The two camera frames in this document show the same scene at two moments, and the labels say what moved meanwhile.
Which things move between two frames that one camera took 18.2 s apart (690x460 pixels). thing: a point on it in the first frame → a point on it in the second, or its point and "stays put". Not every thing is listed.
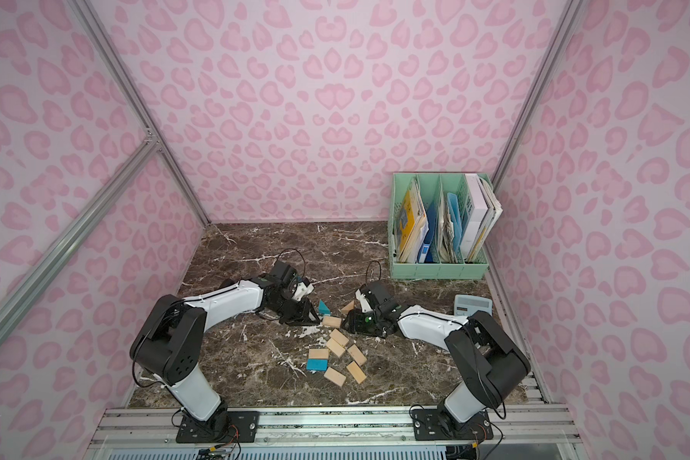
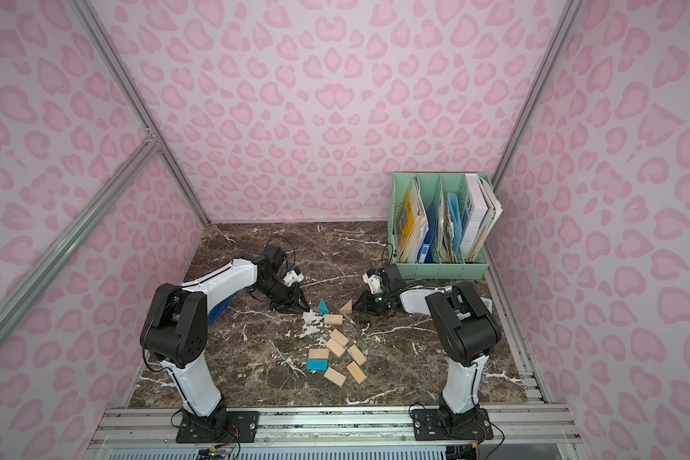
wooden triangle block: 348,308 stays put
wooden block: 338,337 stays put
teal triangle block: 323,309 stays put
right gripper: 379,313 → 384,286
